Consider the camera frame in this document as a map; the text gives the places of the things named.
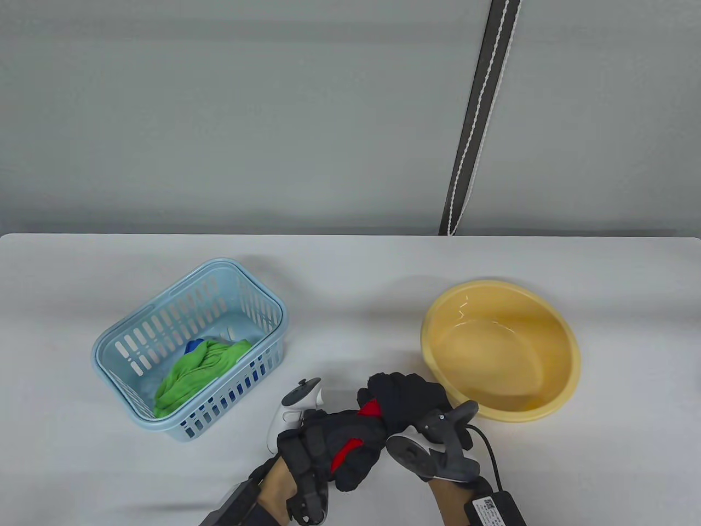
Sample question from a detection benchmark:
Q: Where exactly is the person's right hand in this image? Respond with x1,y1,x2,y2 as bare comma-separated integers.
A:
357,373,475,450

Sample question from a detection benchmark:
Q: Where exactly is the light blue plastic basket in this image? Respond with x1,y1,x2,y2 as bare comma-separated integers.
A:
91,259,289,443

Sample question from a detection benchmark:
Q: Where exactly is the black cable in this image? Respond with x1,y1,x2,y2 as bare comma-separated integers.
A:
469,424,505,494

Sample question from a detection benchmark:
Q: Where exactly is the grey and white controller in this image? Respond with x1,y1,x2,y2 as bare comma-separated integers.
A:
266,377,325,455
386,400,481,484

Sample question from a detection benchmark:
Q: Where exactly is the green rectangular towel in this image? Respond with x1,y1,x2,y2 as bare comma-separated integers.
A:
153,338,253,419

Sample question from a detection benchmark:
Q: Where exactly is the white twisted cord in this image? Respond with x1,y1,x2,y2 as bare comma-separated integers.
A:
447,0,513,237

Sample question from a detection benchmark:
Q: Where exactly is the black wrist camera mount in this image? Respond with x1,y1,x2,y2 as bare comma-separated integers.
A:
281,432,330,525

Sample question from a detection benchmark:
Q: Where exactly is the person's right forearm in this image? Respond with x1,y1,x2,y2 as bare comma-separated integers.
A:
429,477,478,526

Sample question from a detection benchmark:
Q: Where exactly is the person's left hand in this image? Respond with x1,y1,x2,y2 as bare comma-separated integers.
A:
277,408,387,492

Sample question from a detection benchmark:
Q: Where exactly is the red rectangular towel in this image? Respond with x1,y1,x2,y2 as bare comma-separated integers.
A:
330,398,384,473

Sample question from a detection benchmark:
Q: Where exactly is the person's left forearm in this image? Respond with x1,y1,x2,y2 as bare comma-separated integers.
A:
256,456,300,522

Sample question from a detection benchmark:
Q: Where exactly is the black box with label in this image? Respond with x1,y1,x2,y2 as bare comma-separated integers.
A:
464,491,528,526
198,481,259,526

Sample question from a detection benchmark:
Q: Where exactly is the blue rectangular towel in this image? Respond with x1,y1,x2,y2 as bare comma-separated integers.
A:
185,339,258,417

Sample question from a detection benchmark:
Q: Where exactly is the yellow plastic basin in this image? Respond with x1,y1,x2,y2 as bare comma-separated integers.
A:
421,280,582,423

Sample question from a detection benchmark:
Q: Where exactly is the dark vertical strip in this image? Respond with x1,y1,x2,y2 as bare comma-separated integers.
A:
438,0,524,236

